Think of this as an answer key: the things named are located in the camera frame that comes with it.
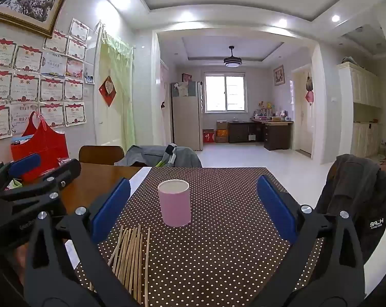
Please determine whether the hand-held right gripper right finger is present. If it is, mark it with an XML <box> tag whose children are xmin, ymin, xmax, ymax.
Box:
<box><xmin>251</xmin><ymin>175</ymin><xmax>366</xmax><ymax>307</ymax></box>

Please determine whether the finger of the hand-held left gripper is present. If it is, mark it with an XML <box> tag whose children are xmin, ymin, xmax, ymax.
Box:
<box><xmin>0</xmin><ymin>153</ymin><xmax>42</xmax><ymax>193</ymax></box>
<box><xmin>0</xmin><ymin>159</ymin><xmax>82</xmax><ymax>207</ymax></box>

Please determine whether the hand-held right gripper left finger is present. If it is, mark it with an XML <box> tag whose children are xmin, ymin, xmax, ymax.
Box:
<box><xmin>25</xmin><ymin>177</ymin><xmax>142</xmax><ymax>307</ymax></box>

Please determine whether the bunch of wooden chopsticks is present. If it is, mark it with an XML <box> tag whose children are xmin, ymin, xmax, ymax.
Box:
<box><xmin>89</xmin><ymin>225</ymin><xmax>152</xmax><ymax>306</ymax></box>

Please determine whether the pink cup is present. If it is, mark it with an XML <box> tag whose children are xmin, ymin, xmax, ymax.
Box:
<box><xmin>158</xmin><ymin>179</ymin><xmax>192</xmax><ymax>227</ymax></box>

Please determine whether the red bag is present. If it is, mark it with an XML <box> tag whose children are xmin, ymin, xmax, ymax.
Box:
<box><xmin>10</xmin><ymin>111</ymin><xmax>68</xmax><ymax>183</ymax></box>

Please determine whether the brown wooden chair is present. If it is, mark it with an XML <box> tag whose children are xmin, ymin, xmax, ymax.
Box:
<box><xmin>78</xmin><ymin>145</ymin><xmax>125</xmax><ymax>166</ymax></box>

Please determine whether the brown polka dot table mat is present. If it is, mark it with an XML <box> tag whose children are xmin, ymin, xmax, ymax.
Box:
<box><xmin>65</xmin><ymin>166</ymin><xmax>328</xmax><ymax>307</ymax></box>

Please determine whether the dark wooden desk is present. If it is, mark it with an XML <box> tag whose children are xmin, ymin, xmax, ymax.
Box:
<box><xmin>251</xmin><ymin>118</ymin><xmax>294</xmax><ymax>151</ymax></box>

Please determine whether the dark jacket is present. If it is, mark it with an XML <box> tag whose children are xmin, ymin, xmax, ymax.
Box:
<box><xmin>315</xmin><ymin>153</ymin><xmax>386</xmax><ymax>263</ymax></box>

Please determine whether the striped scarf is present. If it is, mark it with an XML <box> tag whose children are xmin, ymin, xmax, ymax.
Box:
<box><xmin>156</xmin><ymin>144</ymin><xmax>178</xmax><ymax>168</ymax></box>

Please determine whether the dark low cabinet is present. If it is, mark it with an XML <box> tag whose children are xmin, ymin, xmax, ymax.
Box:
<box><xmin>228</xmin><ymin>121</ymin><xmax>264</xmax><ymax>143</ymax></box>

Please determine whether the green curtain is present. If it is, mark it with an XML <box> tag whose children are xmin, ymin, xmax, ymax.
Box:
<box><xmin>98</xmin><ymin>30</ymin><xmax>136</xmax><ymax>151</ymax></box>

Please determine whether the grey jacket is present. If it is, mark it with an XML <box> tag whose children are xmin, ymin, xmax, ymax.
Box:
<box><xmin>118</xmin><ymin>144</ymin><xmax>202</xmax><ymax>168</ymax></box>

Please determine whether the beige refrigerator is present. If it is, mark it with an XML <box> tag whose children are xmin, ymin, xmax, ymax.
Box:
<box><xmin>170</xmin><ymin>81</ymin><xmax>204</xmax><ymax>151</ymax></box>

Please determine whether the red hanging ornament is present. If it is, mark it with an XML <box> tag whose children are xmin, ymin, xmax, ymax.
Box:
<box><xmin>305</xmin><ymin>73</ymin><xmax>314</xmax><ymax>104</ymax></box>

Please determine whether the window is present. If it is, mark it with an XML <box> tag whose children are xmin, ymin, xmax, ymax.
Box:
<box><xmin>204</xmin><ymin>72</ymin><xmax>246</xmax><ymax>113</ymax></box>

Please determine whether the ceiling fan lamp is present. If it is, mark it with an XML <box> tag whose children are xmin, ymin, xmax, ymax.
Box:
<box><xmin>223</xmin><ymin>46</ymin><xmax>244</xmax><ymax>68</ymax></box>

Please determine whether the cream cupboard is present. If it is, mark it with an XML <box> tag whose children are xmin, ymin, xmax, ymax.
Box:
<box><xmin>336</xmin><ymin>61</ymin><xmax>383</xmax><ymax>158</ymax></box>

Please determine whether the framed blossom painting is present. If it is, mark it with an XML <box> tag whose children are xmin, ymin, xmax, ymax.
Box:
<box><xmin>0</xmin><ymin>0</ymin><xmax>72</xmax><ymax>39</ymax></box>

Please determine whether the wall of award certificates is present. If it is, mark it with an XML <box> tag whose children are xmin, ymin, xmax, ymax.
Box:
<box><xmin>0</xmin><ymin>17</ymin><xmax>90</xmax><ymax>143</ymax></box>

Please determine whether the red diamond wall decoration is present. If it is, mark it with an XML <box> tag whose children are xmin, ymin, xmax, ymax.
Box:
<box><xmin>99</xmin><ymin>75</ymin><xmax>117</xmax><ymax>107</ymax></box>

